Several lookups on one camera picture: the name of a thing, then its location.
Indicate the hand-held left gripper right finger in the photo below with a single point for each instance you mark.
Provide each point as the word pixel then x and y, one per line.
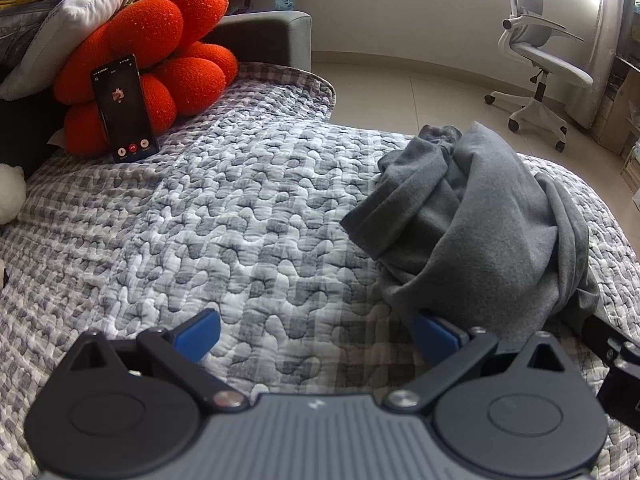
pixel 440 335

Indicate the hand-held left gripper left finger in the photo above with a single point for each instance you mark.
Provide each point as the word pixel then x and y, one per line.
pixel 197 335

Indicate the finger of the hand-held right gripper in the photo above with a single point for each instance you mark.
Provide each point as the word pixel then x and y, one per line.
pixel 602 330

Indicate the grey t-shirt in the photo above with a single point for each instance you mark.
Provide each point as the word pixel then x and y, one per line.
pixel 475 220

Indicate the grey checked quilt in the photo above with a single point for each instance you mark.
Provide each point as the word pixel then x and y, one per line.
pixel 225 210

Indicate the white plush toy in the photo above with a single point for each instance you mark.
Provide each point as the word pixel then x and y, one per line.
pixel 10 192

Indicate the black smartphone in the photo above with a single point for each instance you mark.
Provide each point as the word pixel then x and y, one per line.
pixel 125 110

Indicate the pale pink cloth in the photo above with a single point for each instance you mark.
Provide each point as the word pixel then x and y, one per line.
pixel 57 139

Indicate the grey curtain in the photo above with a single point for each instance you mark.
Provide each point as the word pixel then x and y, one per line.
pixel 607 50

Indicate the white office chair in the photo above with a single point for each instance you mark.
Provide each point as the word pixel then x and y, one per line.
pixel 540 40

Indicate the dark grey sofa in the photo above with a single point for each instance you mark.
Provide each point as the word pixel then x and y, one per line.
pixel 265 35

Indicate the orange flower cushion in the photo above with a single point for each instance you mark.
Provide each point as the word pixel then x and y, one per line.
pixel 150 25

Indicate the light grey pillow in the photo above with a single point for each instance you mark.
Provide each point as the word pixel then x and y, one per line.
pixel 85 10

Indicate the grey printed bag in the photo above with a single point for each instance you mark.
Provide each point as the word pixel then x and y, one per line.
pixel 25 35

